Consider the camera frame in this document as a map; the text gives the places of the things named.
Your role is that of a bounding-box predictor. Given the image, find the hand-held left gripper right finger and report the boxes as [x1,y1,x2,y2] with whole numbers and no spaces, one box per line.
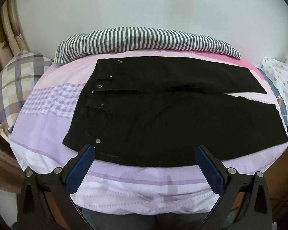
[194,145,273,230]

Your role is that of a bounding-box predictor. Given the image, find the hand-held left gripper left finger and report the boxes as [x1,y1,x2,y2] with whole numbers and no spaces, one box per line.
[18,144,96,230]

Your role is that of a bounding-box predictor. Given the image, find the black pants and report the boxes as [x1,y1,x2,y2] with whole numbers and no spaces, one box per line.
[63,58,288,167]

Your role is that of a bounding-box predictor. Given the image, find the white dotted cloth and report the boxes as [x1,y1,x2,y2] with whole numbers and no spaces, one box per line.
[256,57,288,122]

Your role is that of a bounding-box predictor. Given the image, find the pink purple bed sheet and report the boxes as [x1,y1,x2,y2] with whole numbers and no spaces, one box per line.
[10,49,288,215]

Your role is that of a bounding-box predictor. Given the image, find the plaid pillow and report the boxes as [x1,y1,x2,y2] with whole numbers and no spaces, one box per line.
[0,50,54,133]

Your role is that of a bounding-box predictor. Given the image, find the grey white striped blanket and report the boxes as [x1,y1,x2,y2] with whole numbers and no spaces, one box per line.
[54,28,241,65]

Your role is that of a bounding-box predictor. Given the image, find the beige curtain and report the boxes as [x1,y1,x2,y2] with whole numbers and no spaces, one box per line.
[0,0,29,87]

